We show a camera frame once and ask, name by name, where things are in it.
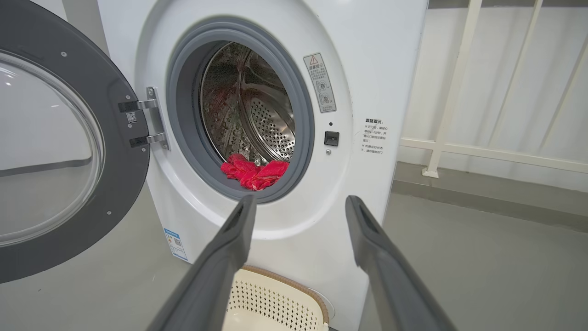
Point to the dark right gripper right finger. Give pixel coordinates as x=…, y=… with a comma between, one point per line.
x=395, y=285

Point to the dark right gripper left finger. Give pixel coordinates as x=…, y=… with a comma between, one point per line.
x=211, y=285

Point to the red and white garment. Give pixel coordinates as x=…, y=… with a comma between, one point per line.
x=255, y=174

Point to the round black glass washer door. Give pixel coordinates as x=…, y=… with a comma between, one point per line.
x=119, y=174

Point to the cream perforated basket brown rim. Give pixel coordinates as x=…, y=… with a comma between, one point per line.
x=271, y=303

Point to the black door latch slot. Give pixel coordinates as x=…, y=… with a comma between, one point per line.
x=331, y=138

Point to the stainless steel washer drum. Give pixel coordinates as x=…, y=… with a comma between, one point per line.
x=266, y=119

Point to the chrome door hinge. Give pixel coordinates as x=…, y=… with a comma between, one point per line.
x=155, y=119

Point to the grey rubber door gasket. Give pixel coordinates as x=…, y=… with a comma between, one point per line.
x=183, y=110

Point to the white front-load washing machine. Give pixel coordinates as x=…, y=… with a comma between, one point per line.
x=376, y=69

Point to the blue energy label sticker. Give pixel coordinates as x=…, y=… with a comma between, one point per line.
x=176, y=244

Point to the round white filter cover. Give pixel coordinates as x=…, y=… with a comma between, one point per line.
x=327, y=303

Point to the small QR code sticker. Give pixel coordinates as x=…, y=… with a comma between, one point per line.
x=131, y=117

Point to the white metal railing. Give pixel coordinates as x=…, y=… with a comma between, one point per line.
x=452, y=92

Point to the grey warning sticker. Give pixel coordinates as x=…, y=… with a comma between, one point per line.
x=320, y=82

